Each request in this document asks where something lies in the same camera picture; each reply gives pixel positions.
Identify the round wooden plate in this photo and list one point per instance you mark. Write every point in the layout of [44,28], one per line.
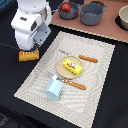
[62,71]

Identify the white woven placemat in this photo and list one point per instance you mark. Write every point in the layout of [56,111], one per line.
[75,106]

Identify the wooden handled fork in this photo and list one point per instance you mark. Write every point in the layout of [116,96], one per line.
[69,82]

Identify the right grey pot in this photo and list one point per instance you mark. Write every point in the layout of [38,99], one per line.
[91,14]

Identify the grey pot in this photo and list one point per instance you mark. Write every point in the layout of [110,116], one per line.
[73,11]
[91,14]

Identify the light blue milk carton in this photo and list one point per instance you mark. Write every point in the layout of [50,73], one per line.
[54,89]

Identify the beige bowl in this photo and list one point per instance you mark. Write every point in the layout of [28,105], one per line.
[123,14]

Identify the red tomato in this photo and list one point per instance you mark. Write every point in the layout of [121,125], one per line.
[66,8]

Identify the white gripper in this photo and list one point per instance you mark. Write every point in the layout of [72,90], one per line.
[31,29]

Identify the yellow butter box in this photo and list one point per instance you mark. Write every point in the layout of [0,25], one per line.
[72,66]

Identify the left grey pot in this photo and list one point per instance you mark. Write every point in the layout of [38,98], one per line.
[73,11]

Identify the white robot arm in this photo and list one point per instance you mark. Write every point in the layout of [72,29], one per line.
[32,6]

